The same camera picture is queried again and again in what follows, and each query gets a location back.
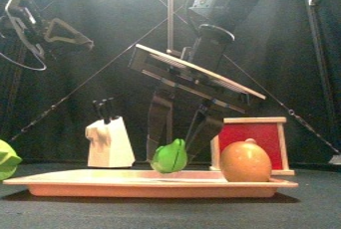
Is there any green pepper toy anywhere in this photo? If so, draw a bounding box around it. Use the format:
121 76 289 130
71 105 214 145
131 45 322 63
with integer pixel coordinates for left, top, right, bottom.
150 138 189 174

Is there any pink rectangular plastic plate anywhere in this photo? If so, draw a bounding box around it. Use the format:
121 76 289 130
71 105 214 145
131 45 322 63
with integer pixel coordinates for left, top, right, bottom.
3 168 300 198

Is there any white toy knife block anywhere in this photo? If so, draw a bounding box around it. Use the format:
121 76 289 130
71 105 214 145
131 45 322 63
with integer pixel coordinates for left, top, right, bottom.
84 115 138 169

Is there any red wooden box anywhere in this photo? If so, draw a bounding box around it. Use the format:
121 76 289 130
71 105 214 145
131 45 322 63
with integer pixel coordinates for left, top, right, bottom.
209 115 296 177

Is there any green toy vegetable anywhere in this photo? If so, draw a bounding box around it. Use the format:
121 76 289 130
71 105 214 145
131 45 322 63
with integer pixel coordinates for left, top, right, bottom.
0 138 24 182

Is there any black toy knife handle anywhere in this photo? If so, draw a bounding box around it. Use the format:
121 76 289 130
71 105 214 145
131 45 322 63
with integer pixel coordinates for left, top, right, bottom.
104 97 121 121
91 99 108 125

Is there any diagonal frame brace wire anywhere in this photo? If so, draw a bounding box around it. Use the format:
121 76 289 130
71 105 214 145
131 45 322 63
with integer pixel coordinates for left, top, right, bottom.
8 7 197 142
129 0 341 156

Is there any vertical metal frame pole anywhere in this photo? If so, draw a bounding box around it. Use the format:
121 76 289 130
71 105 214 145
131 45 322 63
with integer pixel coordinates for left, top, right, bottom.
167 0 175 55

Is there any dark frame side post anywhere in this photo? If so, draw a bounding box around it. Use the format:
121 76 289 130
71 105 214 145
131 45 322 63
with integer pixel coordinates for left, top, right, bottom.
300 0 341 141

